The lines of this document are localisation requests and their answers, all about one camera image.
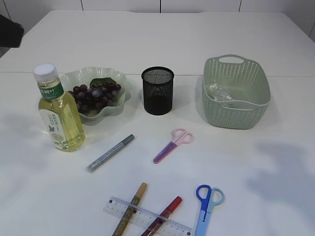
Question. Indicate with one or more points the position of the pink purple scissors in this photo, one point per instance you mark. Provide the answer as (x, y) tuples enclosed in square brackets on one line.
[(180, 136)]

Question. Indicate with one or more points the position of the clear plastic sheet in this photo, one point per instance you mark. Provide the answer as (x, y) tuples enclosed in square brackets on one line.
[(222, 96)]

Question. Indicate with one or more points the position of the purple artificial grape bunch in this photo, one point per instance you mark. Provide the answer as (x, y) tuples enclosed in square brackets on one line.
[(101, 93)]

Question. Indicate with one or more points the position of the blue scissors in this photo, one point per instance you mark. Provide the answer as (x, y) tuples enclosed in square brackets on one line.
[(215, 197)]

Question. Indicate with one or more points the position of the yellow tea plastic bottle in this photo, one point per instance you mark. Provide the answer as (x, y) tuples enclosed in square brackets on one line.
[(58, 110)]

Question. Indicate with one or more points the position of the clear plastic ruler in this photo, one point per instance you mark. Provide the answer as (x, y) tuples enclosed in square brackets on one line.
[(143, 218)]

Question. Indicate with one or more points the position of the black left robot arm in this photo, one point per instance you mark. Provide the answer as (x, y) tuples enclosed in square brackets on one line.
[(11, 33)]

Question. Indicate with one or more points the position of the black mesh pen holder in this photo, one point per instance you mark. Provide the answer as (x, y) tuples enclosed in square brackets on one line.
[(158, 90)]

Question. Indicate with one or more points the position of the silver marker pen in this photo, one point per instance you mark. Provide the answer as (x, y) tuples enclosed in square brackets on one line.
[(110, 153)]

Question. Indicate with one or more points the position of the green wavy plastic plate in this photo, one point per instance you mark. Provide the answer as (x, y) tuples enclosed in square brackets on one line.
[(85, 76)]

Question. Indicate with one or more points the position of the green plastic woven basket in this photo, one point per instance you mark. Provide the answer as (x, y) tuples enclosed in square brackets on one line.
[(246, 81)]

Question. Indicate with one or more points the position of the red marker pen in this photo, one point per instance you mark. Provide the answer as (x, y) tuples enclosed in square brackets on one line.
[(157, 223)]

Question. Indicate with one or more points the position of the gold marker pen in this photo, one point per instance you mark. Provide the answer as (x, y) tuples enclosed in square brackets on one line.
[(130, 210)]

